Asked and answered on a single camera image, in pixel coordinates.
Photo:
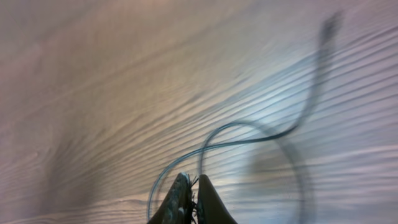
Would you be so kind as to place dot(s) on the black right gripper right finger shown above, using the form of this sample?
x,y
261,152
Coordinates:
x,y
210,208

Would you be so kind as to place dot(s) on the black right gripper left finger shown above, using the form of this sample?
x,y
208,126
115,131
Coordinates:
x,y
177,207

